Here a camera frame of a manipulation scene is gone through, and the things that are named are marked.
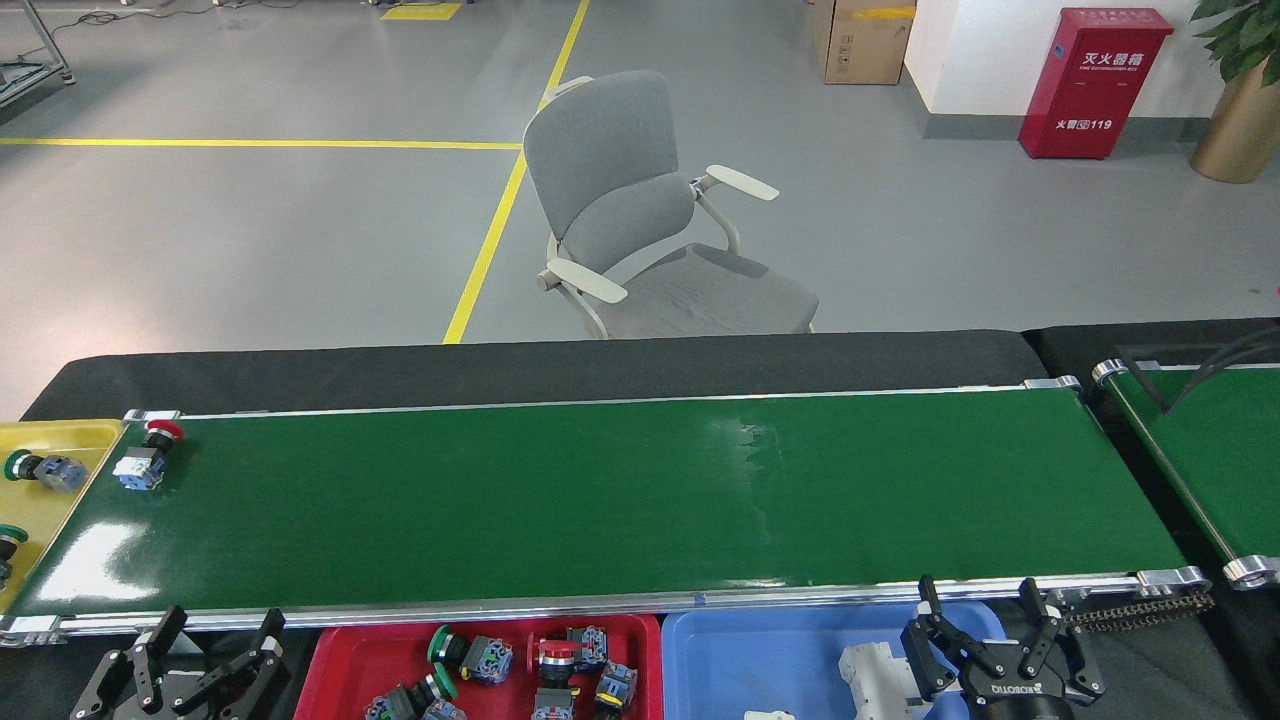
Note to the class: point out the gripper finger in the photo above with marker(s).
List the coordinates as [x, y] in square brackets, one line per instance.
[270, 640]
[165, 635]

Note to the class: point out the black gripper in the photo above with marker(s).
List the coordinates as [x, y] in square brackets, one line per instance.
[1015, 700]

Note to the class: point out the green push button switch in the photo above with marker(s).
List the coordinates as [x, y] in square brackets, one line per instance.
[10, 535]
[60, 473]
[420, 695]

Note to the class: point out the green mushroom button switch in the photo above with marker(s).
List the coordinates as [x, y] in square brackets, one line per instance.
[488, 660]

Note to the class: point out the yellow push button switch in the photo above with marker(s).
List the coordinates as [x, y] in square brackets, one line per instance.
[617, 685]

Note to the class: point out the red plastic tray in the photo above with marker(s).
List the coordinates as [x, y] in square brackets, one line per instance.
[340, 670]

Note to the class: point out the yellow plastic tray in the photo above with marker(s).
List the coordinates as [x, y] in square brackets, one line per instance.
[60, 510]

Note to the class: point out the blue plastic tray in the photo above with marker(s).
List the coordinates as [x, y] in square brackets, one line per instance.
[740, 660]

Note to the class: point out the short green belt conveyor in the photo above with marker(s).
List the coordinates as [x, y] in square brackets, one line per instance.
[1220, 460]

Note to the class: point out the long green belt conveyor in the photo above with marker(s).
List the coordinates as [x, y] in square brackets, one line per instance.
[600, 500]

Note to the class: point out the red fire extinguisher box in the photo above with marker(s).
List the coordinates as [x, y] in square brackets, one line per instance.
[1090, 90]

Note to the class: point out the gold planter pot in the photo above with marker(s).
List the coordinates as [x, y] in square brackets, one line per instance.
[1237, 132]

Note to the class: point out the grey office chair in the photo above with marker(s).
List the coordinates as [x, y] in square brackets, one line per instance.
[600, 150]

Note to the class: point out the brown cardboard box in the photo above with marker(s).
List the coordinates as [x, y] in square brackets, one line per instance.
[862, 45]

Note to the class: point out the green leafy plant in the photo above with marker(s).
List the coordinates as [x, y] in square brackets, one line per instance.
[1245, 38]

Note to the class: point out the black metal guide frame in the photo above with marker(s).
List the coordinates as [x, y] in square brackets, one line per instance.
[1130, 358]

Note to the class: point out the silver metal frame rack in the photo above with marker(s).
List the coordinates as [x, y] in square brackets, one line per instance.
[35, 85]

